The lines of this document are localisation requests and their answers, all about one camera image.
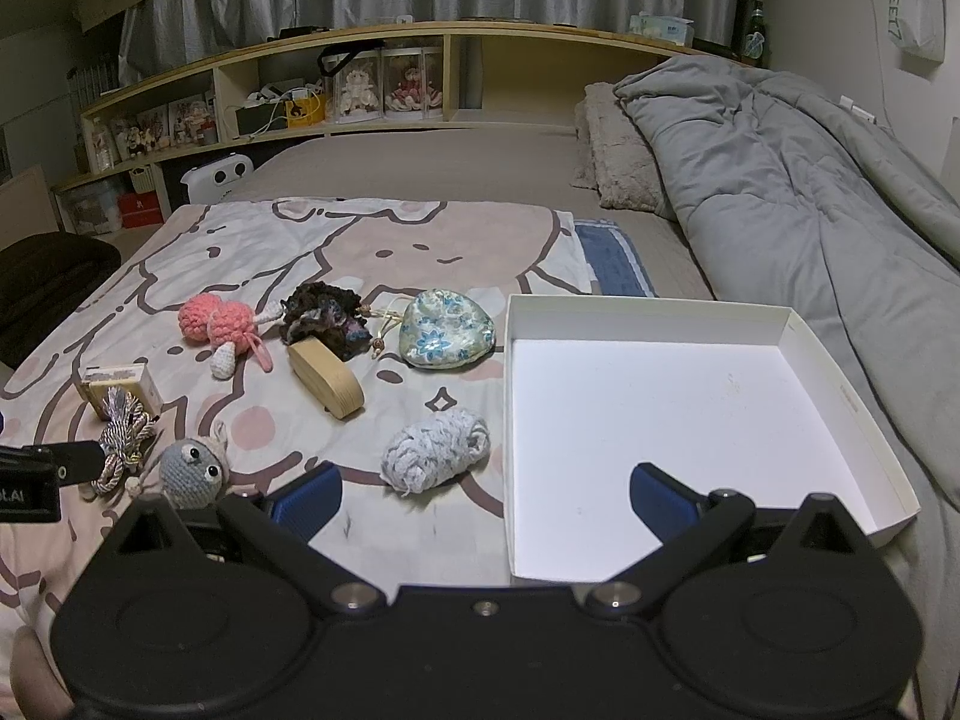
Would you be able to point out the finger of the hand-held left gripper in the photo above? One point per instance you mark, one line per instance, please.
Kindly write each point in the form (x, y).
(60, 455)

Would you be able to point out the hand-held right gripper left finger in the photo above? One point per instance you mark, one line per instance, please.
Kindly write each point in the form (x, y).
(309, 501)

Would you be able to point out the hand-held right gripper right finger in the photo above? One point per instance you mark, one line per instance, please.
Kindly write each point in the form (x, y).
(661, 501)

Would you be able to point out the small yellow box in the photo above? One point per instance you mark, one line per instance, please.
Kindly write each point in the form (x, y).
(112, 377)

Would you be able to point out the white cardboard box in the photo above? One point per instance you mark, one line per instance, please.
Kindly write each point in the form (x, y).
(675, 405)

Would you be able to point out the oval wooden box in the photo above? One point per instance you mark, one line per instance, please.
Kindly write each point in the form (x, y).
(326, 382)

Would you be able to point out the pink crochet doll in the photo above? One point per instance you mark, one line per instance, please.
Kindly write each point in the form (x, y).
(225, 322)

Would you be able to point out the grey crochet doll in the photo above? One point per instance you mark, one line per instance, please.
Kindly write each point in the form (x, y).
(187, 476)

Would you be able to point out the grey white knit bundle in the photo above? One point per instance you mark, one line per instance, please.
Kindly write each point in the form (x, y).
(435, 450)

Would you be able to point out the dark brown cushion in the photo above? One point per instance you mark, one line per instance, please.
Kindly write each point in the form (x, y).
(52, 277)

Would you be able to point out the dark fuzzy pouch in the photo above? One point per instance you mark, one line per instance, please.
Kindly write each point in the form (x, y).
(330, 315)

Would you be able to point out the blue floral fabric pouch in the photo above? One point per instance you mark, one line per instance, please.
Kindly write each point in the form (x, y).
(442, 330)

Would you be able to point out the blue quilted mat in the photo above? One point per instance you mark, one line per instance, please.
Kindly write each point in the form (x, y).
(615, 262)

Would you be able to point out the clear plastic storage bin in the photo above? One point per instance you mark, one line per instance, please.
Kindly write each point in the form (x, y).
(94, 210)

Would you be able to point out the red box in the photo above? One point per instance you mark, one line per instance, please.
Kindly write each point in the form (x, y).
(141, 211)

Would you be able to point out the printed cartoon blanket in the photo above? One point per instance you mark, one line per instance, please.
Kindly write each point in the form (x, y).
(337, 240)

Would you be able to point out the white slotted basket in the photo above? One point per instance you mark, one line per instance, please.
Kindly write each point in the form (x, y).
(147, 180)

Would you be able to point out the white device with black eyes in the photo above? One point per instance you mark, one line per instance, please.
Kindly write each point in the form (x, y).
(217, 180)

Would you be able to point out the grey duvet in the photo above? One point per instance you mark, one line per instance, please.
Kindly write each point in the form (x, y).
(787, 180)

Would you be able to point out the fuzzy grey pillow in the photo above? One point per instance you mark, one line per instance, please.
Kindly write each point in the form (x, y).
(622, 157)

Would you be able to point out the yellow box black figure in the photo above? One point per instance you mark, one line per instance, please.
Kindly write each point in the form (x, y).
(306, 111)

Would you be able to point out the clear doll case cream dress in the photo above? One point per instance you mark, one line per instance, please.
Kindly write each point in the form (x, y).
(356, 94)

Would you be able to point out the clear doll case pink dress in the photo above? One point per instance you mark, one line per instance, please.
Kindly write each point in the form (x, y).
(411, 86)

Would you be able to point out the green glass bottle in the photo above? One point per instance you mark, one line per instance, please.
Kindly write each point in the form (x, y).
(754, 37)

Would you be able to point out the white tissue box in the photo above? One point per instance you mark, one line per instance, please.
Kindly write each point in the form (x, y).
(907, 0)

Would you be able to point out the figurine photo frame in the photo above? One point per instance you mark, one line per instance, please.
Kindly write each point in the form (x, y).
(153, 127)
(124, 139)
(189, 120)

